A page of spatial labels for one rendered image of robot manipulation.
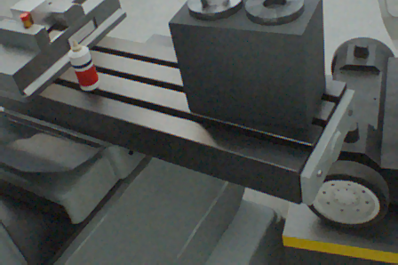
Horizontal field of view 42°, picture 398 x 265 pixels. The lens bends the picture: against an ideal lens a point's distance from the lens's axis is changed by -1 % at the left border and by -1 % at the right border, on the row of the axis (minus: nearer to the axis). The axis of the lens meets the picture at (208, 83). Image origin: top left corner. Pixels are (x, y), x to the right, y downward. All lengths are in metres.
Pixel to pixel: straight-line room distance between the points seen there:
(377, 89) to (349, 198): 0.33
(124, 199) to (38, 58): 0.35
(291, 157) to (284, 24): 0.21
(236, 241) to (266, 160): 0.84
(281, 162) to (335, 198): 0.54
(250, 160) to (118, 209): 0.40
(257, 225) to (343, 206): 0.39
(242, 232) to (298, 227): 0.30
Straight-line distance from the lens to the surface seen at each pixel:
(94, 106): 1.01
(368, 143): 1.30
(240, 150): 0.84
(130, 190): 1.15
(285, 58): 0.77
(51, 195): 1.04
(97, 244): 1.13
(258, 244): 1.62
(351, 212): 1.37
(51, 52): 1.13
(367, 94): 1.46
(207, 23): 0.80
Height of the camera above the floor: 1.52
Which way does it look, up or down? 37 degrees down
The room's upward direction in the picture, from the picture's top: 12 degrees counter-clockwise
